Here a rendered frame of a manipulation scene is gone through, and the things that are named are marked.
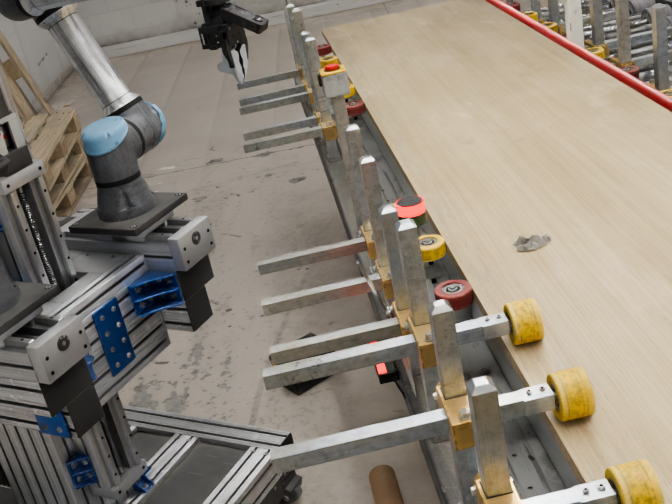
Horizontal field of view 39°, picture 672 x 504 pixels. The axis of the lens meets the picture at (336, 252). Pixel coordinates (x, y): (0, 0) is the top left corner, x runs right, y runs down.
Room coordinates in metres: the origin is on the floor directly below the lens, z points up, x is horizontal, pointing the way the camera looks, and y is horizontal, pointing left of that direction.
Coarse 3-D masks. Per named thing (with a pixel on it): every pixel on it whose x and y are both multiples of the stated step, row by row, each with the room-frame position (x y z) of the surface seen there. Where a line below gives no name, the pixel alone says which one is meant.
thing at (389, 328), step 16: (384, 320) 1.76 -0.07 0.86; (464, 320) 1.73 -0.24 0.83; (320, 336) 1.75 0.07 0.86; (336, 336) 1.73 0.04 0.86; (352, 336) 1.73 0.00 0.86; (368, 336) 1.73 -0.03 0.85; (384, 336) 1.73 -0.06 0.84; (272, 352) 1.72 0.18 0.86; (288, 352) 1.72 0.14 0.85; (304, 352) 1.72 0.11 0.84; (320, 352) 1.72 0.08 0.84
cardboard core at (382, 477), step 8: (376, 472) 2.25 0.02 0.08; (384, 472) 2.24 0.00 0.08; (392, 472) 2.25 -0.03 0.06; (376, 480) 2.22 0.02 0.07; (384, 480) 2.20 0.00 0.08; (392, 480) 2.21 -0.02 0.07; (376, 488) 2.19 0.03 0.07; (384, 488) 2.17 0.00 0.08; (392, 488) 2.17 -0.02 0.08; (376, 496) 2.16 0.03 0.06; (384, 496) 2.14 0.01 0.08; (392, 496) 2.13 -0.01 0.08; (400, 496) 2.15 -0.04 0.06
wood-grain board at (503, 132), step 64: (384, 64) 3.72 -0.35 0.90; (448, 64) 3.52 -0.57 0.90; (512, 64) 3.34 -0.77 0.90; (576, 64) 3.17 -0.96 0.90; (384, 128) 2.92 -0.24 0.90; (448, 128) 2.79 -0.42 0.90; (512, 128) 2.66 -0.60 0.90; (576, 128) 2.55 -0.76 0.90; (640, 128) 2.44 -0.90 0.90; (448, 192) 2.28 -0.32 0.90; (512, 192) 2.19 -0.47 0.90; (576, 192) 2.11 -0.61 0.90; (640, 192) 2.03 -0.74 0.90; (512, 256) 1.85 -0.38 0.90; (576, 256) 1.78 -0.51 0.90; (640, 256) 1.73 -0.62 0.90; (576, 320) 1.53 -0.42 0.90; (640, 320) 1.49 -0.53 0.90; (640, 384) 1.29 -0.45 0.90; (576, 448) 1.17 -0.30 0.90; (640, 448) 1.14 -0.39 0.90
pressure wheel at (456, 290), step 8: (448, 280) 1.79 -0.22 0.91; (456, 280) 1.78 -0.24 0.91; (464, 280) 1.77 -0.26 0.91; (440, 288) 1.76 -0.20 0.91; (448, 288) 1.75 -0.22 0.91; (456, 288) 1.75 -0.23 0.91; (464, 288) 1.74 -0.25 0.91; (440, 296) 1.73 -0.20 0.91; (448, 296) 1.72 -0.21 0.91; (456, 296) 1.71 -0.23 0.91; (464, 296) 1.71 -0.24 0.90; (472, 296) 1.73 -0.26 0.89; (456, 304) 1.71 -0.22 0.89; (464, 304) 1.71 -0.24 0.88
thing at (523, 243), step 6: (546, 234) 1.89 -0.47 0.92; (516, 240) 1.90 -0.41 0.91; (522, 240) 1.89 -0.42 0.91; (528, 240) 1.88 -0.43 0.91; (534, 240) 1.88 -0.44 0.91; (540, 240) 1.87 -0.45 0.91; (546, 240) 1.88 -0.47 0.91; (522, 246) 1.86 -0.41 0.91; (528, 246) 1.86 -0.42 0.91; (534, 246) 1.86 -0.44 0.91; (540, 246) 1.86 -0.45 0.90
